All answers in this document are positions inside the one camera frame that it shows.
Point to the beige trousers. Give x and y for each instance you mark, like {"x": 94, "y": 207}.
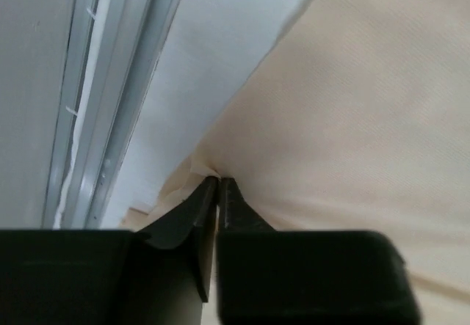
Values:
{"x": 357, "y": 118}

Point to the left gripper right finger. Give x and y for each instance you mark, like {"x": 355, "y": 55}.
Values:
{"x": 235, "y": 213}

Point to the left aluminium rail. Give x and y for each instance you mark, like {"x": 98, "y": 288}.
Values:
{"x": 113, "y": 49}

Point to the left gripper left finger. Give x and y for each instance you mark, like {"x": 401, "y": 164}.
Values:
{"x": 190, "y": 228}

